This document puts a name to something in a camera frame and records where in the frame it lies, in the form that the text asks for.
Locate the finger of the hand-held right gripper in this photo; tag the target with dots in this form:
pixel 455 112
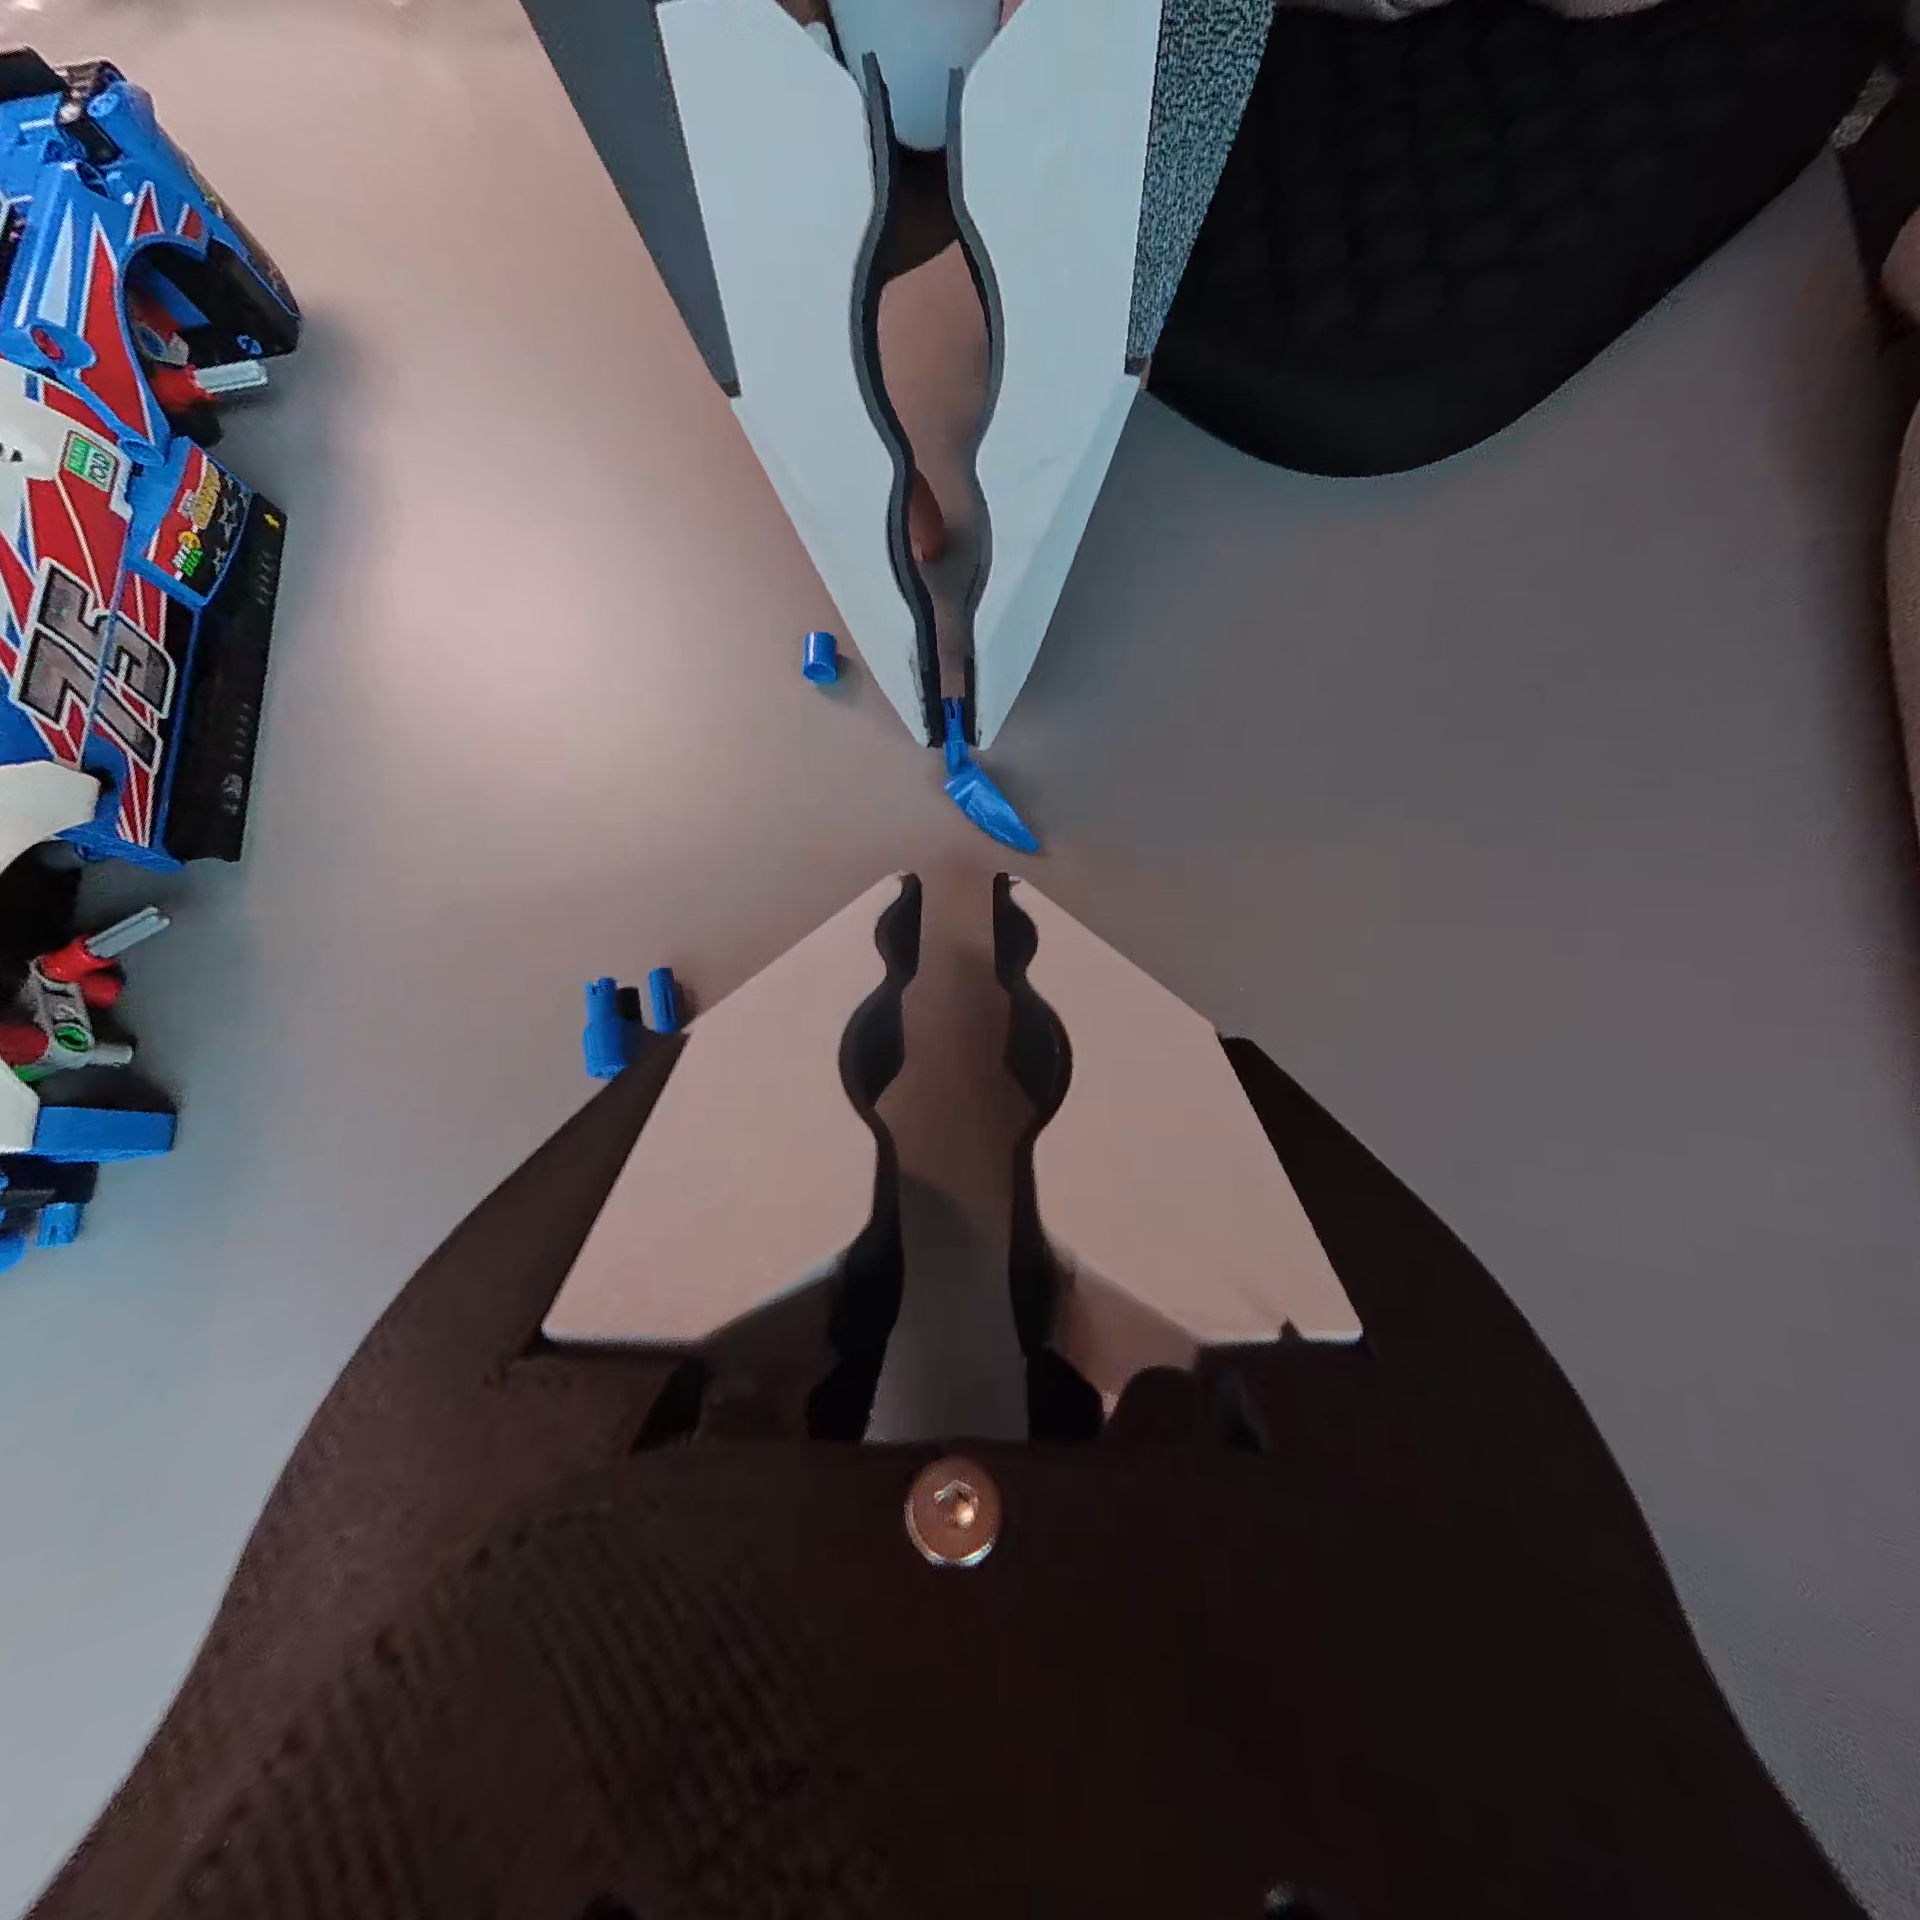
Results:
pixel 1065 269
pixel 778 269

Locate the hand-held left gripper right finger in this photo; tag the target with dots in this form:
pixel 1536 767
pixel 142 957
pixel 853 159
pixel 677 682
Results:
pixel 1183 1200

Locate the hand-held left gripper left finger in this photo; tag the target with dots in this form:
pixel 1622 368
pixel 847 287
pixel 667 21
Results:
pixel 705 1200

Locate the blue connector pin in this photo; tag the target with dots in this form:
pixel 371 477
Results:
pixel 821 658
pixel 989 812
pixel 602 1029
pixel 662 1001

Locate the grey desk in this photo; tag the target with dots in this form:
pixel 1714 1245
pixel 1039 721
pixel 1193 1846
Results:
pixel 1499 899

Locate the person's right hand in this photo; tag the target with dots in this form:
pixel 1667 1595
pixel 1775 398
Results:
pixel 937 377

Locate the toy brick race car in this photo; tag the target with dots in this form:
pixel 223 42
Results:
pixel 105 525

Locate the person's beige sweatshirt torso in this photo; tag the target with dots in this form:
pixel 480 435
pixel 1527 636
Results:
pixel 1907 602

